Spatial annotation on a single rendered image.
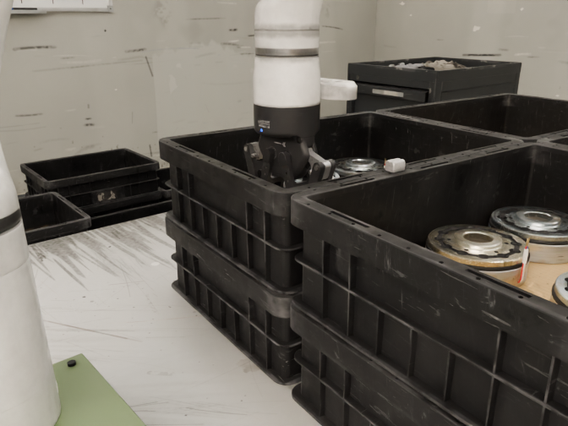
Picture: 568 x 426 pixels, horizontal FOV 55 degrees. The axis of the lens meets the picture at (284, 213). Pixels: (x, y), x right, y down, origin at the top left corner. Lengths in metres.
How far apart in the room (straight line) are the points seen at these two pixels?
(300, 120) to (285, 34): 0.09
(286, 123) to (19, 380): 0.35
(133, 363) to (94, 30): 3.01
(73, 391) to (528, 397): 0.38
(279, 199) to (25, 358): 0.25
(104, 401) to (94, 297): 0.34
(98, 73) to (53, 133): 0.45
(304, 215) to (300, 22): 0.21
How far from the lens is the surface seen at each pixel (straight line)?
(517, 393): 0.39
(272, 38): 0.58
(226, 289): 0.67
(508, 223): 0.68
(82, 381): 0.56
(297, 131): 0.59
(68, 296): 0.86
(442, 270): 0.37
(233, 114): 4.07
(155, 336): 0.73
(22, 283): 0.45
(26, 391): 0.48
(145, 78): 3.70
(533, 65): 4.21
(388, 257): 0.40
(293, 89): 0.58
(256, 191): 0.53
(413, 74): 2.15
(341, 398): 0.52
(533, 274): 0.63
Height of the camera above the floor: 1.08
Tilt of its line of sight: 20 degrees down
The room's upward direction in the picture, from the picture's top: straight up
